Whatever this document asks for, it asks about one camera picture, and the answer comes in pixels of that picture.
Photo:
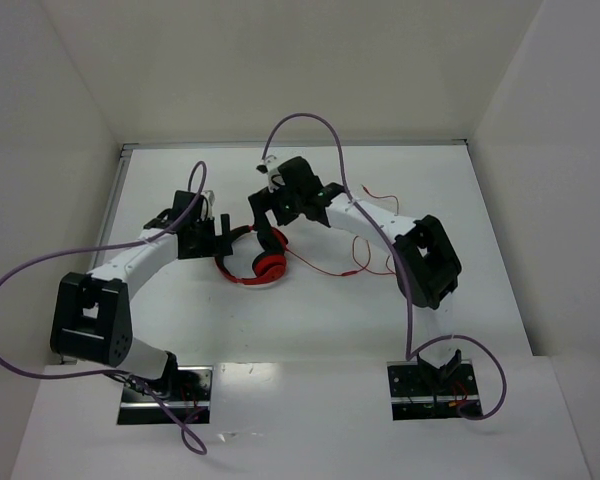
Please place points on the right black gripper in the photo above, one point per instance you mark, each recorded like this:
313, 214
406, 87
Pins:
260, 204

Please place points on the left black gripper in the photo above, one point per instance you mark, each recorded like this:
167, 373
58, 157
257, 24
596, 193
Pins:
224, 235

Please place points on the red black headphones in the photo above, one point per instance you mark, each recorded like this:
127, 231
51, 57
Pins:
268, 267

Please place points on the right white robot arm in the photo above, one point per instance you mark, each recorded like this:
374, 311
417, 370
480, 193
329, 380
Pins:
426, 265

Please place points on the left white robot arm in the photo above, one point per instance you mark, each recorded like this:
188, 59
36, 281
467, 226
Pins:
92, 319

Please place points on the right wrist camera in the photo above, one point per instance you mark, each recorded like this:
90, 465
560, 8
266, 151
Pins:
269, 166

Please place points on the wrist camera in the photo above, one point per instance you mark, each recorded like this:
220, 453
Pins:
207, 202
269, 166

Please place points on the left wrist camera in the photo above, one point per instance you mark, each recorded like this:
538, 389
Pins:
207, 202

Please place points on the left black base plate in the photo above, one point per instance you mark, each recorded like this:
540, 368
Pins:
189, 400

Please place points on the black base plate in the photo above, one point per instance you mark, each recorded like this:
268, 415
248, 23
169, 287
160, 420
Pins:
413, 399
189, 400

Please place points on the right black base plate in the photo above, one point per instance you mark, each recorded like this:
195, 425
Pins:
413, 399

